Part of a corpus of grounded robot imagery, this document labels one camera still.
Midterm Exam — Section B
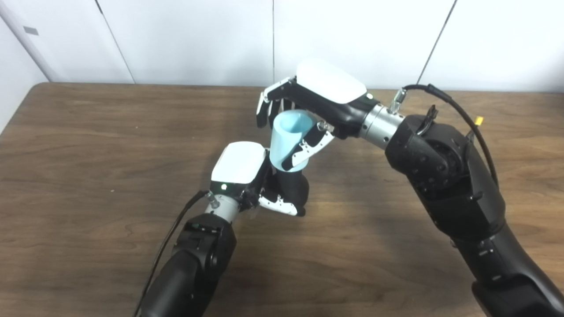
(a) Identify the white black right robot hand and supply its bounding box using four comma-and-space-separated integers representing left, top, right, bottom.
256, 59, 380, 172

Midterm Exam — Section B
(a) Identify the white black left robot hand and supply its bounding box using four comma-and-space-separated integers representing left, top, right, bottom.
209, 141, 307, 217

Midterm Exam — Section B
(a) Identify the light-blue hose piece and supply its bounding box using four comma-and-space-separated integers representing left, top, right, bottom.
270, 110, 314, 173

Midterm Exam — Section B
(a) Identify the black plastic nozzle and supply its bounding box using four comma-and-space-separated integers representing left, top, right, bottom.
275, 165, 310, 212

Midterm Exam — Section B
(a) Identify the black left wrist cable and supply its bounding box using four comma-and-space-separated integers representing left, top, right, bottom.
132, 190, 220, 317

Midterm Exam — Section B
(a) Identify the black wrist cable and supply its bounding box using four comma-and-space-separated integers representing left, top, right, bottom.
132, 190, 220, 317
388, 84, 498, 185

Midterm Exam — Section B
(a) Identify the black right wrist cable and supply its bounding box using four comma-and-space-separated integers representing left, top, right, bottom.
388, 84, 498, 185

